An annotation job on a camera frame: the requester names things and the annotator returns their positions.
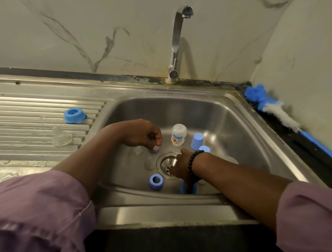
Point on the person's right hand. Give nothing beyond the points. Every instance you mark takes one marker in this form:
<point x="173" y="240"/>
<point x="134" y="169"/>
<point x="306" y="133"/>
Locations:
<point x="181" y="166"/>

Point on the person's left hand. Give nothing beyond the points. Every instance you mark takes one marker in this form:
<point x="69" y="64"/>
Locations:
<point x="136" y="134"/>

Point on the dark blue dome cap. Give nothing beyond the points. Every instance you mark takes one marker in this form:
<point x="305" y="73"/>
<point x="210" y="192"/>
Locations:
<point x="182" y="189"/>

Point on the blue cylindrical bottle cap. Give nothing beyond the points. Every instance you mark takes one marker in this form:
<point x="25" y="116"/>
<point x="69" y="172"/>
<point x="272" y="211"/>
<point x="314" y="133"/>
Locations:
<point x="197" y="142"/>
<point x="205" y="149"/>

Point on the cartoon print baby bottle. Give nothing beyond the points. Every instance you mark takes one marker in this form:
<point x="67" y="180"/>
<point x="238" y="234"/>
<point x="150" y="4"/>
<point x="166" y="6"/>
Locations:
<point x="179" y="135"/>

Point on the translucent bottle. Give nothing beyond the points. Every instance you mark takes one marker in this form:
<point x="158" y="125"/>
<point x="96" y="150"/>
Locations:
<point x="231" y="159"/>

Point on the blue and white bottle brush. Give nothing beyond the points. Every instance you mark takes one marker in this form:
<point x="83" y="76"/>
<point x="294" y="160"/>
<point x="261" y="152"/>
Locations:
<point x="257" y="94"/>

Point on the person's left forearm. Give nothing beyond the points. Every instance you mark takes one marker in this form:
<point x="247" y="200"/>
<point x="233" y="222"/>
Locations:
<point x="88" y="161"/>

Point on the person's right forearm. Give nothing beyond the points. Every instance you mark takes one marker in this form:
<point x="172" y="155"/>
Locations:
<point x="244" y="184"/>

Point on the metal sink drain strainer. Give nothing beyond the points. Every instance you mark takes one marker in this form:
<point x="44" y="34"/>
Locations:
<point x="167" y="162"/>

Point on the stainless steel sink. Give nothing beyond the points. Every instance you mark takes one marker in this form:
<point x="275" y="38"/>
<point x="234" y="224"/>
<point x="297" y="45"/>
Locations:
<point x="46" y="130"/>

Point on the chrome sink faucet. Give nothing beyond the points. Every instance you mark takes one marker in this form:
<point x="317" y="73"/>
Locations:
<point x="175" y="44"/>

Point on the pink shirt sleeve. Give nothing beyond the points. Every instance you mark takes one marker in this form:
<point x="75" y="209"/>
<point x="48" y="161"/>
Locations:
<point x="41" y="213"/>
<point x="306" y="218"/>

